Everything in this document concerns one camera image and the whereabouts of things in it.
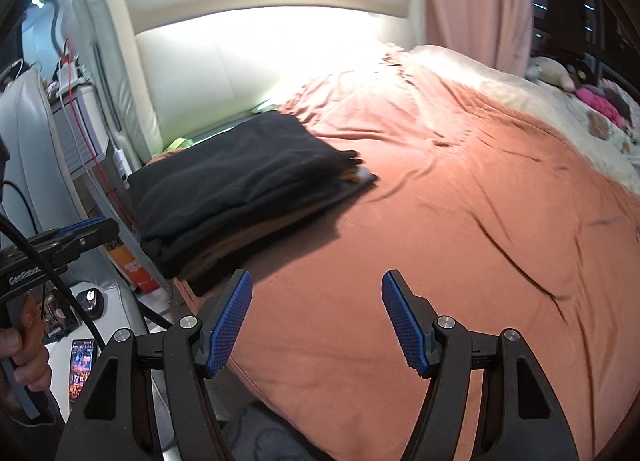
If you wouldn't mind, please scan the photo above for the black t-shirt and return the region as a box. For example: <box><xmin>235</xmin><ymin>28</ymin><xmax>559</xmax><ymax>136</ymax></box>
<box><xmin>127</xmin><ymin>112</ymin><xmax>363</xmax><ymax>279</ymax></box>

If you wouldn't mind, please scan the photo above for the orange blanket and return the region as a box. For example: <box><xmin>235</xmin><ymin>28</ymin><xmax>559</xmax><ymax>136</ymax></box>
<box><xmin>172</xmin><ymin>44</ymin><xmax>640</xmax><ymax>461</ymax></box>

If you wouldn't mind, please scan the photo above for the orange bag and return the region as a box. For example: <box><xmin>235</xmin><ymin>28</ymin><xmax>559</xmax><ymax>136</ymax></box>
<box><xmin>107</xmin><ymin>241</ymin><xmax>171</xmax><ymax>293</ymax></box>

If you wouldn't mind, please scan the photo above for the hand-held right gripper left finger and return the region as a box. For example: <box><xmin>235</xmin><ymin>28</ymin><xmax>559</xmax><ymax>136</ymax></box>
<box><xmin>55</xmin><ymin>268</ymin><xmax>253</xmax><ymax>461</ymax></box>

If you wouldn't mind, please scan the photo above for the cream duvet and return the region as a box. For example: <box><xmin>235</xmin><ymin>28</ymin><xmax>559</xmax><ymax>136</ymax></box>
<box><xmin>410</xmin><ymin>44</ymin><xmax>640</xmax><ymax>192</ymax></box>

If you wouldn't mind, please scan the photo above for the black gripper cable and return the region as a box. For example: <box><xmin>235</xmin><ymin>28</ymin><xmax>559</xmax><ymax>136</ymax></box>
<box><xmin>0</xmin><ymin>215</ymin><xmax>108</xmax><ymax>348</ymax></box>

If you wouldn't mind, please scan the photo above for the red cable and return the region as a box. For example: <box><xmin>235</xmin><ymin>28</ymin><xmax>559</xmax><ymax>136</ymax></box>
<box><xmin>62</xmin><ymin>38</ymin><xmax>133</xmax><ymax>224</ymax></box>

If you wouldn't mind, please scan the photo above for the person's left forearm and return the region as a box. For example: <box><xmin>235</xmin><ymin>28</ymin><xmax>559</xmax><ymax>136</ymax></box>
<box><xmin>0</xmin><ymin>381</ymin><xmax>68</xmax><ymax>461</ymax></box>

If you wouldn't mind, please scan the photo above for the small black device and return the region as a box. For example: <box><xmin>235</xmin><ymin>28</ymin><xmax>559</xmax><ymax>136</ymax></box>
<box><xmin>75</xmin><ymin>288</ymin><xmax>104</xmax><ymax>315</ymax></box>

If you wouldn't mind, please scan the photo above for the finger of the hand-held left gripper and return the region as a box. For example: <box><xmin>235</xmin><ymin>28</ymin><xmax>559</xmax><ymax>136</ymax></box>
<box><xmin>32</xmin><ymin>220</ymin><xmax>120</xmax><ymax>262</ymax></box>
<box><xmin>35</xmin><ymin>218</ymin><xmax>108</xmax><ymax>242</ymax></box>

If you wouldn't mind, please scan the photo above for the person's left hand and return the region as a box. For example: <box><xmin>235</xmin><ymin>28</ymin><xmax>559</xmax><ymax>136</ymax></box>
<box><xmin>0</xmin><ymin>291</ymin><xmax>51</xmax><ymax>394</ymax></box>

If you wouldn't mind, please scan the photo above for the white leather chair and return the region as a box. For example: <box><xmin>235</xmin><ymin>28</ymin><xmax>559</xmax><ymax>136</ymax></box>
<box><xmin>0</xmin><ymin>66</ymin><xmax>76</xmax><ymax>242</ymax></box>

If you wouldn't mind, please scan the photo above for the smartphone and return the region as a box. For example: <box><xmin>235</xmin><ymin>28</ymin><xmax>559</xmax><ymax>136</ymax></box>
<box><xmin>69</xmin><ymin>338</ymin><xmax>97</xmax><ymax>402</ymax></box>

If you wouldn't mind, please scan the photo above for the grey hose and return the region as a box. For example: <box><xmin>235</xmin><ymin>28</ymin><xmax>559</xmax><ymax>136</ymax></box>
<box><xmin>31</xmin><ymin>0</ymin><xmax>70</xmax><ymax>58</ymax></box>

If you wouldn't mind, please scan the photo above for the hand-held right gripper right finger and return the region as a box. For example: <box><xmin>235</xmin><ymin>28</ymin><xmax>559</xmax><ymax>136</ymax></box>
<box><xmin>381</xmin><ymin>269</ymin><xmax>581</xmax><ymax>461</ymax></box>

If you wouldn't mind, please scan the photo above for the pink cloth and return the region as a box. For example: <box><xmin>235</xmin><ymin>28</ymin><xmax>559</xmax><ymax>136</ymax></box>
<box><xmin>575</xmin><ymin>84</ymin><xmax>632</xmax><ymax>128</ymax></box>

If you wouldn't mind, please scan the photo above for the grey cloth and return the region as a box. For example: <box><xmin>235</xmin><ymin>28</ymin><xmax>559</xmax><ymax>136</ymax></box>
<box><xmin>225</xmin><ymin>401</ymin><xmax>346</xmax><ymax>461</ymax></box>

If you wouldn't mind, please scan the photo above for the beige plush toy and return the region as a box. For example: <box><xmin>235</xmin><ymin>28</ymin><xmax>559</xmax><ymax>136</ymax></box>
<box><xmin>525</xmin><ymin>56</ymin><xmax>576</xmax><ymax>92</ymax></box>

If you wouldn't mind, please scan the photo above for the cream headboard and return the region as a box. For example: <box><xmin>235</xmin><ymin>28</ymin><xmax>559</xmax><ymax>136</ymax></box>
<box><xmin>72</xmin><ymin>0</ymin><xmax>426</xmax><ymax>162</ymax></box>

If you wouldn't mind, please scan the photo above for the pink curtain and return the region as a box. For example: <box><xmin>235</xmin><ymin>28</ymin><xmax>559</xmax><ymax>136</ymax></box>
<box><xmin>410</xmin><ymin>0</ymin><xmax>536</xmax><ymax>77</ymax></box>

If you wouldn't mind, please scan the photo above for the brown folded garment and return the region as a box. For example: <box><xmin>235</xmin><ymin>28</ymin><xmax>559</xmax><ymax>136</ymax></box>
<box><xmin>182</xmin><ymin>166</ymin><xmax>373</xmax><ymax>298</ymax></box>

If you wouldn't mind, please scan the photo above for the white nightstand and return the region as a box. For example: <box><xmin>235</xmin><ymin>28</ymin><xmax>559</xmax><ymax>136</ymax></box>
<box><xmin>47</xmin><ymin>84</ymin><xmax>133</xmax><ymax>202</ymax></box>

